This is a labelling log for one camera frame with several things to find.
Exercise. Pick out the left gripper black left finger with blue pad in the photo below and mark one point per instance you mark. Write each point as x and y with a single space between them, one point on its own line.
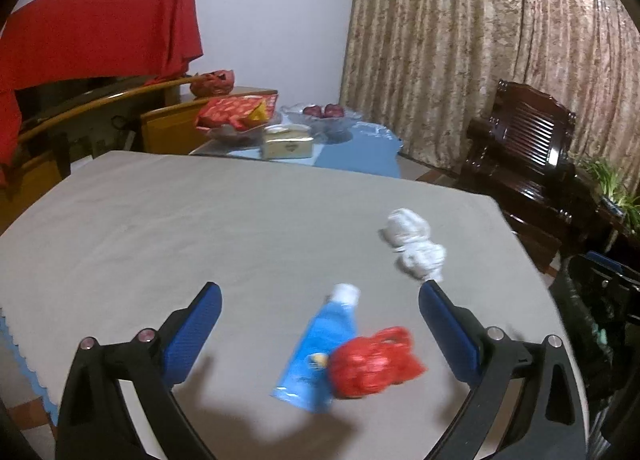
94 420

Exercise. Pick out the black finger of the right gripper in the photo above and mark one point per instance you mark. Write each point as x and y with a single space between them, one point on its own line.
594 269

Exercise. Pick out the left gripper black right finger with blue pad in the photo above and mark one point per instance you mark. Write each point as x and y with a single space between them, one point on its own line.
547 420

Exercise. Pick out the black lined trash bin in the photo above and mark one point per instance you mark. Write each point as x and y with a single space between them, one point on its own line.
602 325

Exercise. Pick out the green potted plant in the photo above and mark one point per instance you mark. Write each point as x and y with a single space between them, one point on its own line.
616 197

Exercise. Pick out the dark wooden armchair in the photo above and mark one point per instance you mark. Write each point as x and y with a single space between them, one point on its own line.
520 157

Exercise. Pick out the crumpled white tissue ball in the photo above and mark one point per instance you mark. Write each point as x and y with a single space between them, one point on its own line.
423 260

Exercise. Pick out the blue tube with white cap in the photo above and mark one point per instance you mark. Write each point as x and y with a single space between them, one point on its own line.
305 382

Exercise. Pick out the beige patterned curtain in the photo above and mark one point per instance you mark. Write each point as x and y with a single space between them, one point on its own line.
426 68

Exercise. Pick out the blue tablecloth side table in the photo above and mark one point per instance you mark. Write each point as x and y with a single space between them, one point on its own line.
365 148

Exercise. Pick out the yellow wooden chair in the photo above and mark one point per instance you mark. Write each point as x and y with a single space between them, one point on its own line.
95 113

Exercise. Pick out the glass fruit bowl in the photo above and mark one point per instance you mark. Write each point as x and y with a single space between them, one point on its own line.
330 122

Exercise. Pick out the cream tissue box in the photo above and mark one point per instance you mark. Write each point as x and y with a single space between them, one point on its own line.
287 141

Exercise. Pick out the red snack packages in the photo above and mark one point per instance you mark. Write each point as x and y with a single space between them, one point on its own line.
241 113

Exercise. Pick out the red crumpled bag on cabinet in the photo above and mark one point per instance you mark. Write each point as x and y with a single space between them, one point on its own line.
217 83

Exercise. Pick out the red cloth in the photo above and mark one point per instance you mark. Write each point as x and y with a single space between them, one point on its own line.
56 40

